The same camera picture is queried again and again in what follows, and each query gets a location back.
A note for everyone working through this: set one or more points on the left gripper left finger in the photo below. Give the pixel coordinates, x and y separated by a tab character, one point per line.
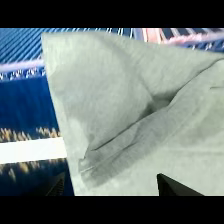
59	187

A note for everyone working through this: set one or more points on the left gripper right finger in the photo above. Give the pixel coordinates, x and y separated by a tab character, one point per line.
171	187

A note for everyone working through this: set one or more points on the pale green garment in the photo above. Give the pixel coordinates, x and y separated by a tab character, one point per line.
133	100

